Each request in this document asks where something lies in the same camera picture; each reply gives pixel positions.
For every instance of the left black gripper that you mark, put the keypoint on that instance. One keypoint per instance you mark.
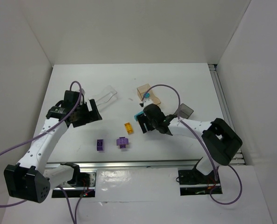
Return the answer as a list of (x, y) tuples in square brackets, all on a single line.
[(87, 114)]

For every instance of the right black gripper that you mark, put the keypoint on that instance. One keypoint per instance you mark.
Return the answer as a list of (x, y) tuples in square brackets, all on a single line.
[(145, 121)]

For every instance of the curved teal lego brick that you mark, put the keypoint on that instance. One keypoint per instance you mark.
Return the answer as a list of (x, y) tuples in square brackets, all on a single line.
[(139, 115)]

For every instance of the small teal lego brick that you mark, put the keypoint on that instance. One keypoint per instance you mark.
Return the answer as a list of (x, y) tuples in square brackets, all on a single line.
[(146, 95)]

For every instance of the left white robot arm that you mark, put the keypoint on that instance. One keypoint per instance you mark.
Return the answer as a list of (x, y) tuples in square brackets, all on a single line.
[(27, 180)]

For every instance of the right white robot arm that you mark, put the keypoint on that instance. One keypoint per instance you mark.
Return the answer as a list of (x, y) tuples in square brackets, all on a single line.
[(217, 138)]

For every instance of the clear plastic container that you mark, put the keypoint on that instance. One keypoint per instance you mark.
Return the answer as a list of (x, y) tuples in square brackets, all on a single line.
[(107, 96)]

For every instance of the yellow lego plate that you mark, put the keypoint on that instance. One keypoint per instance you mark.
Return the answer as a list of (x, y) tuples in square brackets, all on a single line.
[(129, 128)]

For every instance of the dark purple lego brick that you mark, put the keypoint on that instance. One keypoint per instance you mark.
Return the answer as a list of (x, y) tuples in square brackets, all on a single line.
[(100, 145)]

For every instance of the grey plastic container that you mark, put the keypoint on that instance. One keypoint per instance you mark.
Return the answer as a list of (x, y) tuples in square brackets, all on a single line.
[(184, 111)]

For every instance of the light purple lego piece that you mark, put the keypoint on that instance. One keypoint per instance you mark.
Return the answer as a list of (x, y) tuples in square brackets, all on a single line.
[(122, 142)]

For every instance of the orange plastic container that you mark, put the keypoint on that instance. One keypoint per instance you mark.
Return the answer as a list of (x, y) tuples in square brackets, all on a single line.
[(145, 89)]

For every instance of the aluminium rail front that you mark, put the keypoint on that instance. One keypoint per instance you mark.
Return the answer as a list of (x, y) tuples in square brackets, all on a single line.
[(138, 164)]

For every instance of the aluminium rail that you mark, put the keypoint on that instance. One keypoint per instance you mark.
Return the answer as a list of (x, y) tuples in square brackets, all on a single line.
[(238, 158), (138, 164)]

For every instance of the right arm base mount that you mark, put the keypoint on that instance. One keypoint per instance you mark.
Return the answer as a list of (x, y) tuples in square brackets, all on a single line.
[(193, 183)]

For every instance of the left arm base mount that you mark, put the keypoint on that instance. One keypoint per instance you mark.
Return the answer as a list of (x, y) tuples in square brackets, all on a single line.
[(85, 186)]

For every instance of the aluminium rail right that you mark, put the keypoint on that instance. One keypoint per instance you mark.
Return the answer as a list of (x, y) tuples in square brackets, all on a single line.
[(238, 158)]

